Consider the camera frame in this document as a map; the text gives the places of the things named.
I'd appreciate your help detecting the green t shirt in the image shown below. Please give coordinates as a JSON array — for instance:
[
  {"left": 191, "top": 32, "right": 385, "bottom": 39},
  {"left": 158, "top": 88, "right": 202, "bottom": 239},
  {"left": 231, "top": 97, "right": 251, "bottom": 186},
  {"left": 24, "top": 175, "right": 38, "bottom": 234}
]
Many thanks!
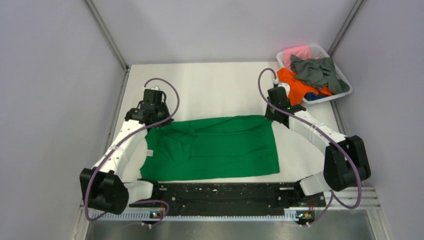
[{"left": 140, "top": 115, "right": 280, "bottom": 182}]

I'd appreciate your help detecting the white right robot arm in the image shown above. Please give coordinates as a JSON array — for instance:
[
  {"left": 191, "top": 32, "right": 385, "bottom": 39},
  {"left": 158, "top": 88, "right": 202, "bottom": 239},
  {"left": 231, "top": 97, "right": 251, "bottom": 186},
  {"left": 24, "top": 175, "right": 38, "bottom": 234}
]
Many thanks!
[{"left": 263, "top": 86, "right": 371, "bottom": 209}]

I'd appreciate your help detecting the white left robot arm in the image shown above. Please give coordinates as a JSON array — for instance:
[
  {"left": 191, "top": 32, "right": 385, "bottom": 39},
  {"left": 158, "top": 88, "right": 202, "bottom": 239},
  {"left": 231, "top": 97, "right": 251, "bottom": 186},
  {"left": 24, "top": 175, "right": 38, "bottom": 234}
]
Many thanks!
[{"left": 79, "top": 86, "right": 172, "bottom": 215}]

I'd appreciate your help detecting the orange t shirt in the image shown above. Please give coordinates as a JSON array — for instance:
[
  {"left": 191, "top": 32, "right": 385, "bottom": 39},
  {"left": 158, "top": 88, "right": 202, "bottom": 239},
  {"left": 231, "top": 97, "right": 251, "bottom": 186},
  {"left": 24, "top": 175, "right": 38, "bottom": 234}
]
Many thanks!
[{"left": 277, "top": 68, "right": 333, "bottom": 105}]

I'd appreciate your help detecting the blue t shirt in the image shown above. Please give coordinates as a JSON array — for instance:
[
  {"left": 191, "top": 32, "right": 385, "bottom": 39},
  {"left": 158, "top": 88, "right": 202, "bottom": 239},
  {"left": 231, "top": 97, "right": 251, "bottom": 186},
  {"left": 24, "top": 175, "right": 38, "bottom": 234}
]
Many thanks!
[{"left": 304, "top": 92, "right": 327, "bottom": 101}]

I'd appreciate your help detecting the grey t shirt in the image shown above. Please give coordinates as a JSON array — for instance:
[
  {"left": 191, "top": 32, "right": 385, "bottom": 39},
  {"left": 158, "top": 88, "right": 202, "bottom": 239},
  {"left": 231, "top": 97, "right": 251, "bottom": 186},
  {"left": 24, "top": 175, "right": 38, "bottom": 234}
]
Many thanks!
[{"left": 290, "top": 54, "right": 350, "bottom": 95}]

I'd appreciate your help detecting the pink t shirt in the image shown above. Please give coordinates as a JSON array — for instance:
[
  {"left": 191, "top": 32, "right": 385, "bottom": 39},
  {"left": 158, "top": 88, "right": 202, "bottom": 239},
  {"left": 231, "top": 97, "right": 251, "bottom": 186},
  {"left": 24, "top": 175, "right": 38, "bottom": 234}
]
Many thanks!
[{"left": 282, "top": 45, "right": 313, "bottom": 70}]

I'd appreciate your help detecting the white plastic laundry bin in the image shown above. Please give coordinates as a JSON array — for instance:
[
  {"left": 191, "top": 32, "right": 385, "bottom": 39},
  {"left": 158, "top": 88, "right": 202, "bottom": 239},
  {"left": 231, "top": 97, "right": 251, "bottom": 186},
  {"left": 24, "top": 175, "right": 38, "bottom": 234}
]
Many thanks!
[{"left": 276, "top": 44, "right": 353, "bottom": 104}]

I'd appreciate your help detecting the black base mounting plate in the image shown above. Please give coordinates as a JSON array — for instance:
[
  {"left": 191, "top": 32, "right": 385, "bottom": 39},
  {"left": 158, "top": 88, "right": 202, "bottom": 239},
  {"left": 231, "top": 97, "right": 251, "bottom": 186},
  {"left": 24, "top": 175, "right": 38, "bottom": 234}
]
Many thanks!
[{"left": 129, "top": 180, "right": 327, "bottom": 218}]

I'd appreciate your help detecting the aluminium frame rail left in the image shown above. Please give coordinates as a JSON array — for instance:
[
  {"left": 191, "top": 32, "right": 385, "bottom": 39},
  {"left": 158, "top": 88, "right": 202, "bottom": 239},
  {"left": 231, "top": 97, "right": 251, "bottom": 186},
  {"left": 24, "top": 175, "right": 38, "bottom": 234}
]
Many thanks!
[{"left": 84, "top": 0, "right": 129, "bottom": 154}]

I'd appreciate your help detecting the white slotted cable duct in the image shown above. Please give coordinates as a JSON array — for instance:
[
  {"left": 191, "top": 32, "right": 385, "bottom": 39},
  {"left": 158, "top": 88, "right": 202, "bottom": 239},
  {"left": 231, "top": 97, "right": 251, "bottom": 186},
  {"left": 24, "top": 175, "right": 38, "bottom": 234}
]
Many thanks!
[{"left": 90, "top": 209, "right": 301, "bottom": 222}]

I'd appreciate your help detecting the aluminium frame rail right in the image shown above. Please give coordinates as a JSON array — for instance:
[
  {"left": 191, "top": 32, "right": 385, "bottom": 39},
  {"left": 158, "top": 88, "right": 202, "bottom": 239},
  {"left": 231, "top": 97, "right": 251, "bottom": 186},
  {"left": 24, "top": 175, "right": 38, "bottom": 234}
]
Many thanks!
[{"left": 327, "top": 0, "right": 367, "bottom": 186}]

